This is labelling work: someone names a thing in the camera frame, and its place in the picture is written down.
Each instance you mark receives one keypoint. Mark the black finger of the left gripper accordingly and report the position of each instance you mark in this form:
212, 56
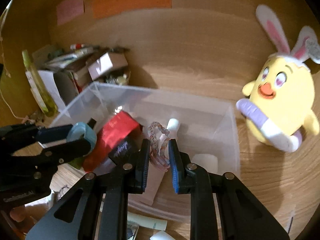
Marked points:
50, 158
55, 132

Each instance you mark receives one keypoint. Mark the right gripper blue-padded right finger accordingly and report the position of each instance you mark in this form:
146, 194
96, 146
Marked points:
222, 207

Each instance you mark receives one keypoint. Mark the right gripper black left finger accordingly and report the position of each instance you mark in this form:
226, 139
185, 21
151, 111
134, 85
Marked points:
96, 206

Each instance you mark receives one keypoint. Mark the light blue tape roll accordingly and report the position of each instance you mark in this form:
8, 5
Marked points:
82, 130

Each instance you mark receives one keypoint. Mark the pale green tube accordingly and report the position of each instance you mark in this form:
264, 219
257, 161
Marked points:
147, 222

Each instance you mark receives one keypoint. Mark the red foil packet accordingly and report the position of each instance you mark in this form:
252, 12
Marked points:
112, 133

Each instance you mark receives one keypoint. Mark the white cylinder object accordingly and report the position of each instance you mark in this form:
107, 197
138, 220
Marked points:
173, 127

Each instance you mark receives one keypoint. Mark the blue Max staples box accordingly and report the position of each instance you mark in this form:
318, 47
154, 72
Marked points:
132, 229

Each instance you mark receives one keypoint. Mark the green spray bottle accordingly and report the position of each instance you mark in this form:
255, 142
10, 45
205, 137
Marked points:
37, 87

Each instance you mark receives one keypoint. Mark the white open cardboard box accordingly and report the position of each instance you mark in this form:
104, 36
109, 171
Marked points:
60, 86

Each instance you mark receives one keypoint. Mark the white roll in bin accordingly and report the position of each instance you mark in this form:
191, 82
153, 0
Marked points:
208, 161

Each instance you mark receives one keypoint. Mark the small pink-white cardboard box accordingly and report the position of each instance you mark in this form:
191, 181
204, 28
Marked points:
107, 63

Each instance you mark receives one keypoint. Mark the red white marker pen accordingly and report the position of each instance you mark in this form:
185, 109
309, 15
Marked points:
77, 46

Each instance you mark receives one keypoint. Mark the bowl of glass beads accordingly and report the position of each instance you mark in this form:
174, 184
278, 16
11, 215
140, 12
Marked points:
118, 78

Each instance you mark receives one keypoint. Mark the yellow chick bunny plush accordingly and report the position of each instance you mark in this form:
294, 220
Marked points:
279, 102

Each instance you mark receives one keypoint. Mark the pink sticky note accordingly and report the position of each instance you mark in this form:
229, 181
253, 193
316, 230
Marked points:
68, 10

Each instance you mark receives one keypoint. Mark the orange sticky note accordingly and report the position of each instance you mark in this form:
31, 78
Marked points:
108, 8

